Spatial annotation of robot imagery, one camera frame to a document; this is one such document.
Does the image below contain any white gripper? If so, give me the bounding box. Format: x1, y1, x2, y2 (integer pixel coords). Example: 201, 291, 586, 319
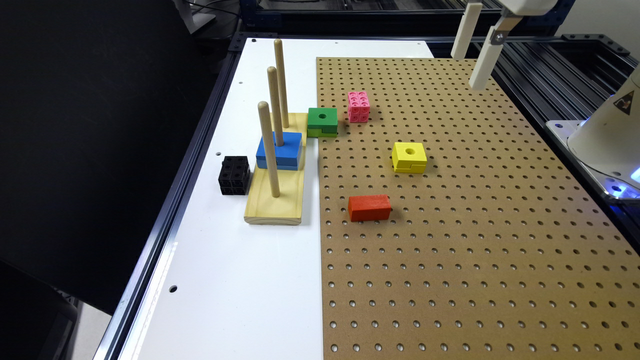
450, 0, 557, 90

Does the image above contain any pink snap cube block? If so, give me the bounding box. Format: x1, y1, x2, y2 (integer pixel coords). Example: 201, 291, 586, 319
348, 91, 370, 123

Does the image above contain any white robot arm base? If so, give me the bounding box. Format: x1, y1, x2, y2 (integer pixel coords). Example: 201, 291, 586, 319
546, 70, 639, 202

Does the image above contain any yellow block with hole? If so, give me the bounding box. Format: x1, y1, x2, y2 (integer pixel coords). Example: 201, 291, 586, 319
392, 142, 427, 174

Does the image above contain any green block with hole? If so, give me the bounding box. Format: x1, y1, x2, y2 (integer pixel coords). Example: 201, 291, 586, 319
307, 108, 338, 138

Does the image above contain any brown perforated pegboard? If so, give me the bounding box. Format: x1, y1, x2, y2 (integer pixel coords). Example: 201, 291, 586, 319
317, 58, 639, 359

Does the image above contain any rear wooden peg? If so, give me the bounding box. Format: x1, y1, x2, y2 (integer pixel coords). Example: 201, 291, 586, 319
274, 38, 289, 128

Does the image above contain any wooden peg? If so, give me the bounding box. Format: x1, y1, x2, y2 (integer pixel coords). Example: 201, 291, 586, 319
274, 38, 289, 128
258, 101, 280, 198
267, 66, 284, 147

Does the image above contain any red rectangular block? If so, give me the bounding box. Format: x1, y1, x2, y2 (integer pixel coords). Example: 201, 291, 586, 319
348, 194, 392, 222

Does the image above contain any middle wooden peg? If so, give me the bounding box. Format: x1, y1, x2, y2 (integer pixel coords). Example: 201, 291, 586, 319
267, 66, 284, 147

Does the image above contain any blue block on peg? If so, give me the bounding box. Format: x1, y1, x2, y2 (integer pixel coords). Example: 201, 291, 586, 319
256, 132, 302, 171

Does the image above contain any front wooden peg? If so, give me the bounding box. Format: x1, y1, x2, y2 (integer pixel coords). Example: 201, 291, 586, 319
258, 101, 280, 198

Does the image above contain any wooden peg base board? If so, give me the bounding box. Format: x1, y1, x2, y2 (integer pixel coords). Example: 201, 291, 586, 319
244, 113, 306, 225

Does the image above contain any black snap cube block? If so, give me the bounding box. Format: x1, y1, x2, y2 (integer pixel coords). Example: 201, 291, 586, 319
218, 156, 251, 195

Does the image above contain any black monitor panel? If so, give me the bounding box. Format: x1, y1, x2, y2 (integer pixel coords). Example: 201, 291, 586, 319
1, 0, 213, 313

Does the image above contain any black aluminium table frame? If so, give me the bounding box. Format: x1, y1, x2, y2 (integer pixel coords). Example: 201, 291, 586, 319
95, 31, 637, 359

